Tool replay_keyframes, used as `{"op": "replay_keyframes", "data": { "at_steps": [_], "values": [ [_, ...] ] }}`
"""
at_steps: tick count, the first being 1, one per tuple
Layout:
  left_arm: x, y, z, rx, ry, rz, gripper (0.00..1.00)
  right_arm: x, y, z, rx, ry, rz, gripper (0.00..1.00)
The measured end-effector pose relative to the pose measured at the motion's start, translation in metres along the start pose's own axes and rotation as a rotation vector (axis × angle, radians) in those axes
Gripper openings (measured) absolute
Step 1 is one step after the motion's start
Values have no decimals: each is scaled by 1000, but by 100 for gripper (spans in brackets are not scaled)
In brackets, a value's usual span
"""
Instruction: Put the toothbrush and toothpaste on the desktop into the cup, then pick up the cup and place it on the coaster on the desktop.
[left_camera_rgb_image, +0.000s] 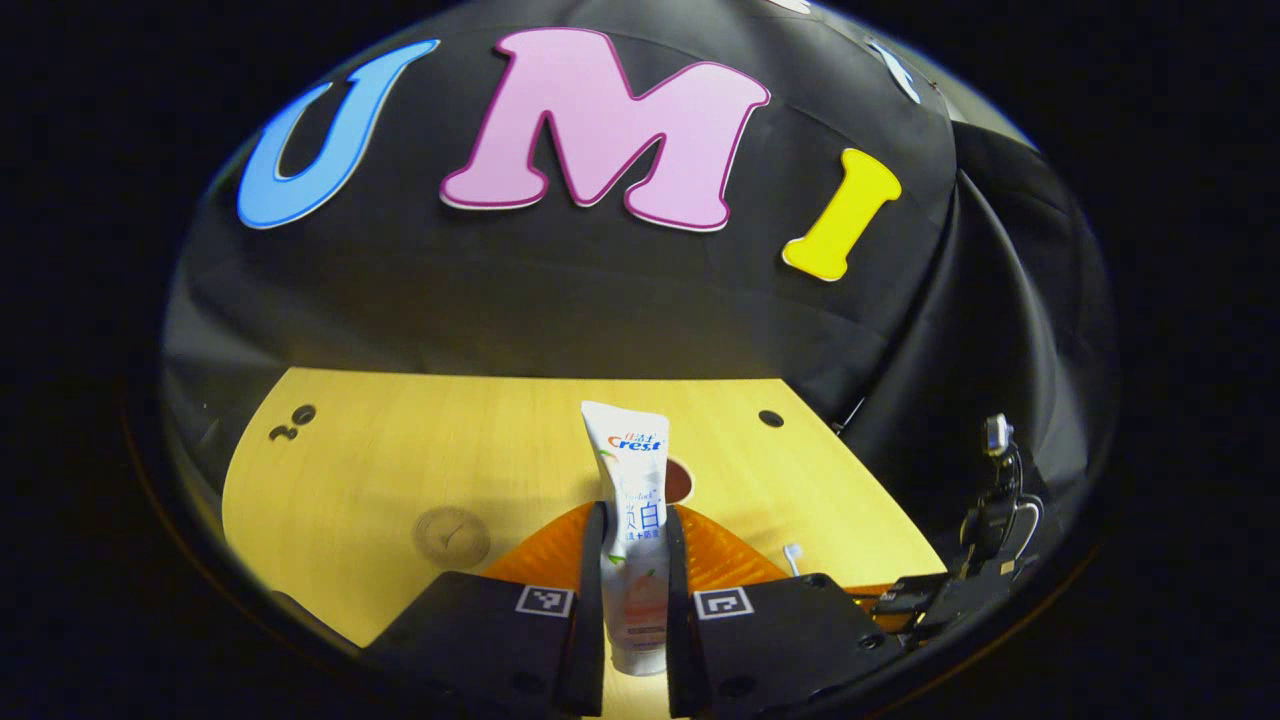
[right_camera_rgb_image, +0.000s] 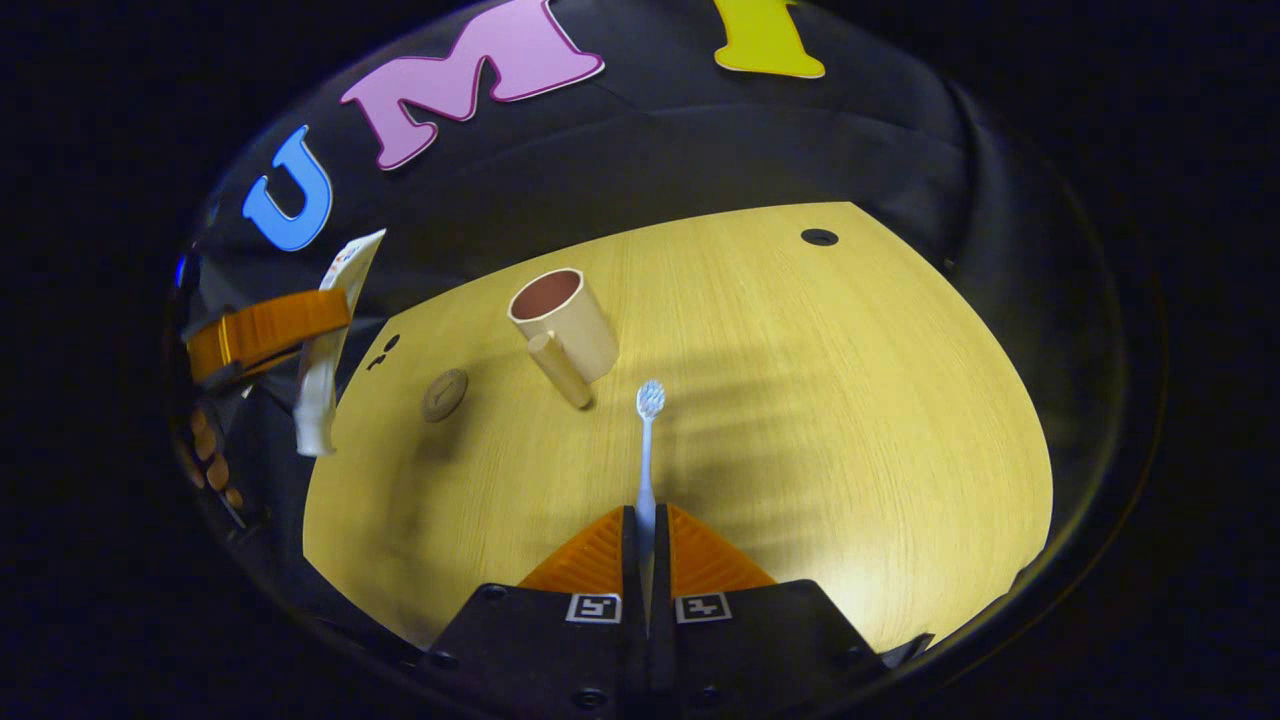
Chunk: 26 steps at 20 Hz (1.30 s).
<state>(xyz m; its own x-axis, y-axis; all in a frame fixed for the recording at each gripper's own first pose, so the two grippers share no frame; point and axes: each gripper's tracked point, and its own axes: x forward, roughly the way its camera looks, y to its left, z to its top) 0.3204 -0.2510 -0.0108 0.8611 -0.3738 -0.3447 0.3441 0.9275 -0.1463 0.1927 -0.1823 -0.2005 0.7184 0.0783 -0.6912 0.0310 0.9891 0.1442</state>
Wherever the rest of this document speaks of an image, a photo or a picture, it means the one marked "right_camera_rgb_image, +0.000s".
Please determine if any white toothpaste tube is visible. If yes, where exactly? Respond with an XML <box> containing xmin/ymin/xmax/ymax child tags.
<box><xmin>293</xmin><ymin>228</ymin><xmax>387</xmax><ymax>458</ymax></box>

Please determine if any white toothbrush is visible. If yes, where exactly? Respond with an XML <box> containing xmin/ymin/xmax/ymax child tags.
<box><xmin>636</xmin><ymin>380</ymin><xmax>667</xmax><ymax>641</ymax></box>

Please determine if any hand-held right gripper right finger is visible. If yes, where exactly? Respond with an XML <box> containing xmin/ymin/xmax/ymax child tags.
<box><xmin>650</xmin><ymin>503</ymin><xmax>936</xmax><ymax>720</ymax></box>

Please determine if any black backdrop cloth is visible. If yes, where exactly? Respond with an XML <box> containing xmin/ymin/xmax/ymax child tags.
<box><xmin>170</xmin><ymin>0</ymin><xmax>1101</xmax><ymax>341</ymax></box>

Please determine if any beige cup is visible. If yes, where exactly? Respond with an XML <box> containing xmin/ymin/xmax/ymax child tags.
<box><xmin>507</xmin><ymin>268</ymin><xmax>621</xmax><ymax>411</ymax></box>

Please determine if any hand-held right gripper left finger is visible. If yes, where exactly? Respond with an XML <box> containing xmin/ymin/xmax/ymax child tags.
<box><xmin>425</xmin><ymin>505</ymin><xmax>641</xmax><ymax>720</ymax></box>

